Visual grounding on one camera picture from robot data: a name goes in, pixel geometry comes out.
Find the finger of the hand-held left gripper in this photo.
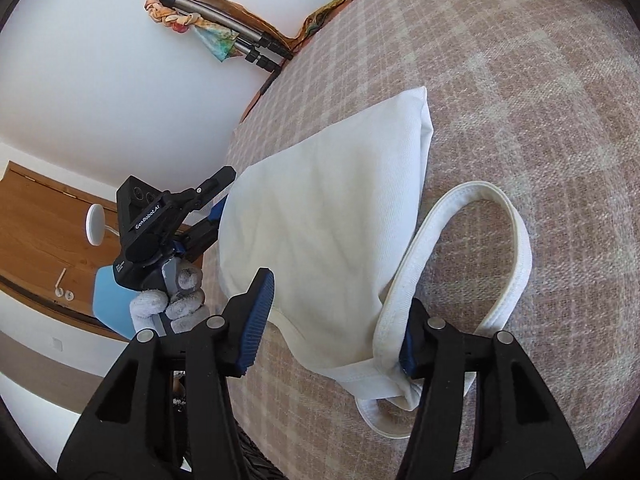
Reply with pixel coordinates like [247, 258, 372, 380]
[175, 199, 227, 263]
[190, 165, 237, 211]

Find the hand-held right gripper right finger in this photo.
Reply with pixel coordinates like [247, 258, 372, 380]
[397, 297, 587, 480]

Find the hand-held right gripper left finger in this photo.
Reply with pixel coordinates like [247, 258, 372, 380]
[56, 267, 276, 480]

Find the white tank top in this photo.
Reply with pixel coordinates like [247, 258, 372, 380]
[217, 87, 531, 441]

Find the person's left hand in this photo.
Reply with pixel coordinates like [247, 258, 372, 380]
[129, 259, 208, 336]

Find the white clip desk lamp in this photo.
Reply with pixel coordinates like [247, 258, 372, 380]
[84, 203, 121, 247]

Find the light blue chair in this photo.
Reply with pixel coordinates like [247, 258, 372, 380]
[94, 266, 141, 342]

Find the wooden door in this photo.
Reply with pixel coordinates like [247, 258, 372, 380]
[0, 160, 206, 346]

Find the colourful braided scarf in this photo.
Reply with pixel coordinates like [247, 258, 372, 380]
[145, 0, 241, 63]

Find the folded silver tripod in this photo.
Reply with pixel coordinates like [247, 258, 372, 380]
[152, 0, 296, 73]

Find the orange patterned scarf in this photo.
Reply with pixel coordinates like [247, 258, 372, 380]
[147, 0, 361, 53]

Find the beige checked blanket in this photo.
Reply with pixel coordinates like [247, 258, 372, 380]
[200, 0, 640, 480]

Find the white door handle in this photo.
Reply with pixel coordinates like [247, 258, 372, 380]
[52, 269, 75, 303]

